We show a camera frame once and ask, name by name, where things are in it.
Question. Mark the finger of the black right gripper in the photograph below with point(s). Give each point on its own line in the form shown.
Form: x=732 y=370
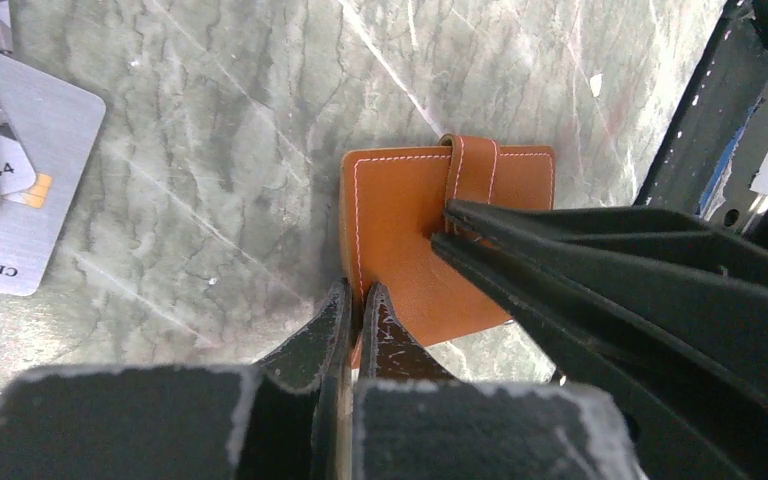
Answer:
x=684 y=353
x=650 y=233

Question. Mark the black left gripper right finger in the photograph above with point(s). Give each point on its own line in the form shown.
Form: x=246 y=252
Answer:
x=412 y=419

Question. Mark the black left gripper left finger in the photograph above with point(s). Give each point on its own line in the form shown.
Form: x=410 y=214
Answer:
x=277 y=418

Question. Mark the brown leather card holder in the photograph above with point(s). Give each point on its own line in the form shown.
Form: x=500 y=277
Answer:
x=392 y=202

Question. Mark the black aluminium base frame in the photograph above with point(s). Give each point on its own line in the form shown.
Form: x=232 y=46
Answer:
x=718 y=137

